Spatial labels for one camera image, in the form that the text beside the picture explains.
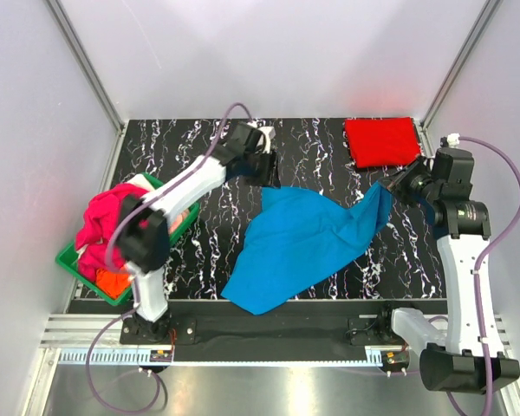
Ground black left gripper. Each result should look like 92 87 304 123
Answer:
243 148 280 189

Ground blue t shirt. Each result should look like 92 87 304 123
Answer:
222 184 393 315

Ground magenta t shirt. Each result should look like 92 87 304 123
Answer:
75 183 147 283

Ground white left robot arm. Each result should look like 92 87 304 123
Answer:
107 121 280 343

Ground orange t shirt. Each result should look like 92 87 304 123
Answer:
95 269 130 299

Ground aluminium frame rail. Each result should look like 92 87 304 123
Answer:
40 314 122 348

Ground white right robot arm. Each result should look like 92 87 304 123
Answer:
375 147 520 394

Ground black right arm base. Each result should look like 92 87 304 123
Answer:
344 304 408 349

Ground green plastic basket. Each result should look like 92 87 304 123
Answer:
55 172 200 307

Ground white slotted cable duct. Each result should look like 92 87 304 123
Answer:
59 346 409 368

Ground light pink t shirt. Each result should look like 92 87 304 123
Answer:
168 209 190 235

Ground red folded t shirt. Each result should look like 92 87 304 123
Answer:
344 117 421 169

